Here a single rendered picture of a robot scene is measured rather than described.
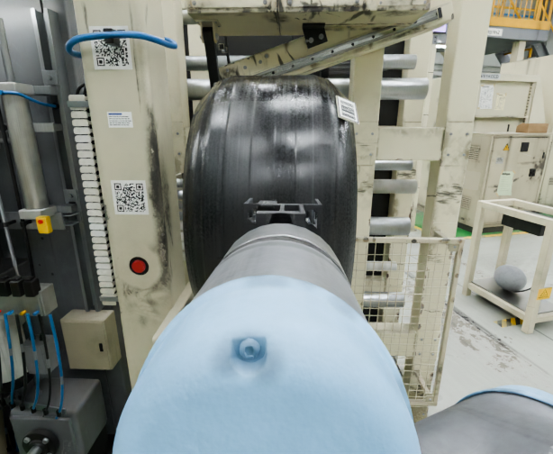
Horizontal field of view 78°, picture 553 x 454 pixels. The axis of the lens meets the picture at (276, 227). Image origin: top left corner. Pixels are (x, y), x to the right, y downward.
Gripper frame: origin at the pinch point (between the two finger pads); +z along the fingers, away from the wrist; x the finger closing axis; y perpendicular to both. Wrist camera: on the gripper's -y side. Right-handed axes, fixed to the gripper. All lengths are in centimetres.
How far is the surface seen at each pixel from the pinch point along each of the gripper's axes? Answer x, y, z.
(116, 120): 34.5, 19.1, 26.4
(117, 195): 36.4, 3.8, 28.2
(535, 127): -301, 58, 406
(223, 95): 11.2, 22.4, 18.6
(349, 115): -10.5, 18.8, 16.9
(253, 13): 9, 48, 50
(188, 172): 16.1, 9.2, 12.6
